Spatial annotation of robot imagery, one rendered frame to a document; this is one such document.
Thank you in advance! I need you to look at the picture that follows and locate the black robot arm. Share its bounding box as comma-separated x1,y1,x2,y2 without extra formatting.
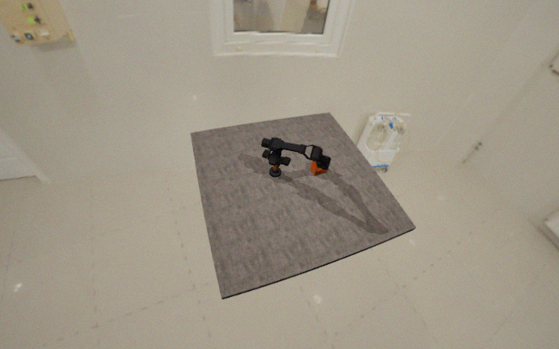
261,138,331,170

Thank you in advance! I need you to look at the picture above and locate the black round pedestal with silver shaft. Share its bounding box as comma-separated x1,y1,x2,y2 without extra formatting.
269,167,281,177

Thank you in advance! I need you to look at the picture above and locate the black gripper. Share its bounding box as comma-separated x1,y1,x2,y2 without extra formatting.
262,149,291,168

